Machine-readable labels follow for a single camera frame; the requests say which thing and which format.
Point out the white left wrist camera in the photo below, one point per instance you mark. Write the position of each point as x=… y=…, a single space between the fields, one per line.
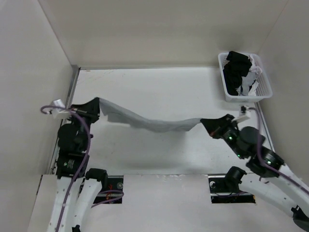
x=60 y=111

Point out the grey tank top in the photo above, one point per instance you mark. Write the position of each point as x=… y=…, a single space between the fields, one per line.
x=118 y=114

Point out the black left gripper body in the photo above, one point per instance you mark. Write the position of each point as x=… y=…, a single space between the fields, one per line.
x=91 y=119

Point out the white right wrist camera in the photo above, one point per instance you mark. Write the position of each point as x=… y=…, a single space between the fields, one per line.
x=244 y=114

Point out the black tank top in basket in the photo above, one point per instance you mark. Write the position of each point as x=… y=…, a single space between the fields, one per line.
x=237 y=67

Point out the white tank top in basket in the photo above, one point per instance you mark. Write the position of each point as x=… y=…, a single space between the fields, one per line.
x=249 y=83

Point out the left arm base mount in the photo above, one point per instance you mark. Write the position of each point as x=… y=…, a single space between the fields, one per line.
x=112 y=191

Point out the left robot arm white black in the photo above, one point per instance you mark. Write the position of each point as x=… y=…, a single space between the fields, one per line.
x=77 y=187

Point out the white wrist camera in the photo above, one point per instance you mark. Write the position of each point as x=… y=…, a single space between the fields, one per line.
x=60 y=111
x=244 y=114

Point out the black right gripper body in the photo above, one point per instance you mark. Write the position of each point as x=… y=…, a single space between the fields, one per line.
x=228 y=132

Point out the white perforated plastic basket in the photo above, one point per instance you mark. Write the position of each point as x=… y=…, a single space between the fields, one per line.
x=263 y=90

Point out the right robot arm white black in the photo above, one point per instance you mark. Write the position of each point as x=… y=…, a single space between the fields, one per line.
x=268 y=178

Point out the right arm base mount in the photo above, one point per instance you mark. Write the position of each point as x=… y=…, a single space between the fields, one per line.
x=221 y=194

